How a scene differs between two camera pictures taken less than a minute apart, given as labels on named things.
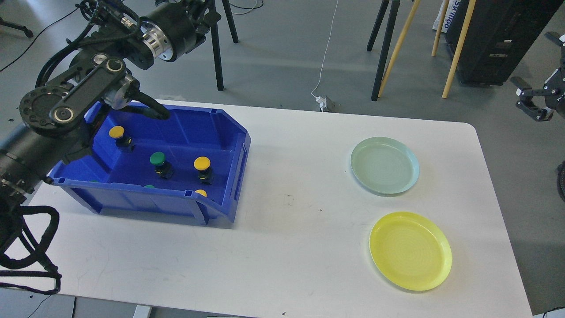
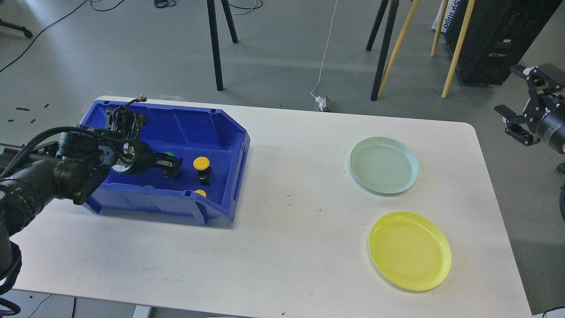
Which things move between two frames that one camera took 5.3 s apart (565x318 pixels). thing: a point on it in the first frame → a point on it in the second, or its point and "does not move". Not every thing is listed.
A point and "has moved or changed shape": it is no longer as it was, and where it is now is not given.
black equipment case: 501,34 does not move
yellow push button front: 201,192 does not move
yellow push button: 202,164 does not move
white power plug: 322,101 does not move
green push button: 164,169 has moved or changed shape
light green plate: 385,165 does not move
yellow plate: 410,251 does not move
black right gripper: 554,92 → 545,108
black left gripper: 174,28 → 135,156
